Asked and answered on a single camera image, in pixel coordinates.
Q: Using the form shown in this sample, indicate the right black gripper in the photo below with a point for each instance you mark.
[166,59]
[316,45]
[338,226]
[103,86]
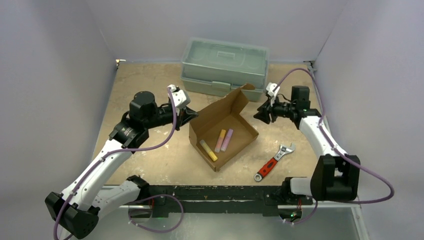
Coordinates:
[269,111]

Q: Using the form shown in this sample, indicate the purple highlighter marker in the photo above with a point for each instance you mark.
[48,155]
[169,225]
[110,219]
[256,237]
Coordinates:
[226,140]

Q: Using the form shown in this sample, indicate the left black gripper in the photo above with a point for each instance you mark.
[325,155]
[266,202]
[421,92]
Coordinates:
[186,114]

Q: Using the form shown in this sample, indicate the translucent green plastic toolbox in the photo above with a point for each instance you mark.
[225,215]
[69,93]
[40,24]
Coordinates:
[215,67]

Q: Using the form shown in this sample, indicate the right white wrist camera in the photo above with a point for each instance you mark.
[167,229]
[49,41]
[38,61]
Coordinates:
[271,91]

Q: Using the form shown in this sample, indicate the black metal base rail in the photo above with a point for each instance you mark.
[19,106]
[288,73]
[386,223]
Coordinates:
[267,200]

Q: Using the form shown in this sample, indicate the brown cardboard box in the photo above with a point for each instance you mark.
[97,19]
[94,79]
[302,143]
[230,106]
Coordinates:
[223,114]

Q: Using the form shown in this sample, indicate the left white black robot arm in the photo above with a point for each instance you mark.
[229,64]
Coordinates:
[79,207]

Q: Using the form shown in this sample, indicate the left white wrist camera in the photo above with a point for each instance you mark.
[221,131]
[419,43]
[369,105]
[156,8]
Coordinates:
[178,98]

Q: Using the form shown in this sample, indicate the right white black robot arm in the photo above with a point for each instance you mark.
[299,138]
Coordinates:
[336,175]

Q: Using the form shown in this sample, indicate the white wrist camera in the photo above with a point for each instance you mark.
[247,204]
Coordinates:
[271,91]
[178,98]

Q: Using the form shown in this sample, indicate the yellow highlighter marker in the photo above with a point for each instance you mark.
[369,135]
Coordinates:
[208,150]

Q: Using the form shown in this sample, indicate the orange pink highlighter marker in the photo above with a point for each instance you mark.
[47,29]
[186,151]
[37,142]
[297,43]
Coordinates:
[220,140]

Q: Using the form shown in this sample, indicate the red handled adjustable wrench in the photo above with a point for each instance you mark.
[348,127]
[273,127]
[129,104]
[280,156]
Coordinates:
[267,168]

